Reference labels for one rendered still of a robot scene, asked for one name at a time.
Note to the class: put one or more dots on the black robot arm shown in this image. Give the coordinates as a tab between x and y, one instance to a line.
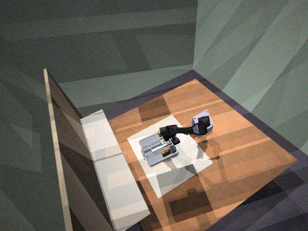
172	130

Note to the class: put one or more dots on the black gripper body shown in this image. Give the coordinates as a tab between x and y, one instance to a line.
175	140

